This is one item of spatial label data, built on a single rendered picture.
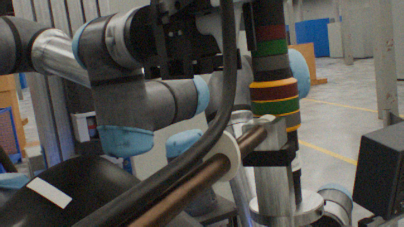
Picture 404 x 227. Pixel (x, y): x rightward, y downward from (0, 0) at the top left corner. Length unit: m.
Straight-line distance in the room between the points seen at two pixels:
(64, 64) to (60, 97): 0.48
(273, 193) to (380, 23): 6.86
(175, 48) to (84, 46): 0.19
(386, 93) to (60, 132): 6.37
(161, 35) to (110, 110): 0.17
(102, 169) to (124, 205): 0.24
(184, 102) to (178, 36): 0.25
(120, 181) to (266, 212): 0.14
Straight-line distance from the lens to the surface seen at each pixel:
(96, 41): 0.57
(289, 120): 0.38
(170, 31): 0.45
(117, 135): 0.59
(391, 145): 1.07
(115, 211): 0.18
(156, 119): 0.62
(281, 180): 0.37
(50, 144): 1.31
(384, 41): 7.22
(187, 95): 0.68
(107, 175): 0.41
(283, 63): 0.38
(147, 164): 2.31
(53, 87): 1.30
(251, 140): 0.31
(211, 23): 0.40
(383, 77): 7.25
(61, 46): 0.86
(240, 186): 0.83
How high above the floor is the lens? 1.51
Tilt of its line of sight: 9 degrees down
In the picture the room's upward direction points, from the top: 8 degrees counter-clockwise
